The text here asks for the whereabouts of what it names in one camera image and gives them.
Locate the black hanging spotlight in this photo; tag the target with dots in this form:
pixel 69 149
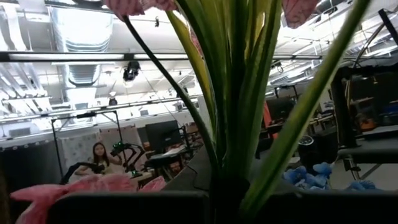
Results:
pixel 131 71

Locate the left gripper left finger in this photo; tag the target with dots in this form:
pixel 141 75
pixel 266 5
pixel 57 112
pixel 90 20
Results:
pixel 124 208

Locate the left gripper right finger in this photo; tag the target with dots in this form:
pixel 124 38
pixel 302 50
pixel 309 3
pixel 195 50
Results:
pixel 342 208

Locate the person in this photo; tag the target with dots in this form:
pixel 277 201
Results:
pixel 99 157

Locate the silver air duct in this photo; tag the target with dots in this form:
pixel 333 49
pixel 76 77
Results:
pixel 81 31

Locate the black tower fan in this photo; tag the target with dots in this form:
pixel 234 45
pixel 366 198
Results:
pixel 306 152

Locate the orange partition panel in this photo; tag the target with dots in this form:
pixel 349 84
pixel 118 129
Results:
pixel 267 118

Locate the grey desk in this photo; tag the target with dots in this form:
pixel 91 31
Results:
pixel 367 149

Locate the blue flower bunch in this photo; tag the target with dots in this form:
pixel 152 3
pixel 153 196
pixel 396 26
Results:
pixel 360 185
pixel 306 177

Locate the black metal rig frame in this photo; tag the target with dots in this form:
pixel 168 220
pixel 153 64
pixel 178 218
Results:
pixel 55 146

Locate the black computer monitor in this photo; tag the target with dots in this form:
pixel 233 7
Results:
pixel 163 135

